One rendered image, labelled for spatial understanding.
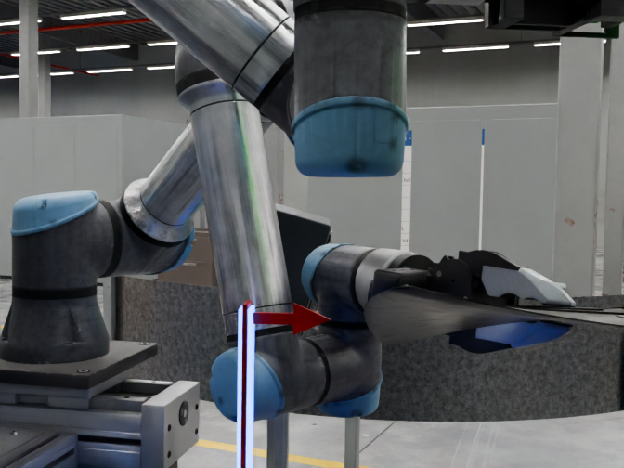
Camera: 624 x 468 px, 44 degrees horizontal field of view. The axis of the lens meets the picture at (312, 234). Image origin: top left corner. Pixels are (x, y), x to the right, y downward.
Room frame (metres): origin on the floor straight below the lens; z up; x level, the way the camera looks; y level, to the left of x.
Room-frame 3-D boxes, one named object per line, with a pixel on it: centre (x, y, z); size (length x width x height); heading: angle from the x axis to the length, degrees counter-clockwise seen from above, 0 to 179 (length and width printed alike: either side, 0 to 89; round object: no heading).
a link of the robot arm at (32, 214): (1.11, 0.36, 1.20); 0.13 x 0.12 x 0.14; 136
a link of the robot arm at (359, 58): (0.54, -0.02, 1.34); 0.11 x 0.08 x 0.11; 4
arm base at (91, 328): (1.10, 0.37, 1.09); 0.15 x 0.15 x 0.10
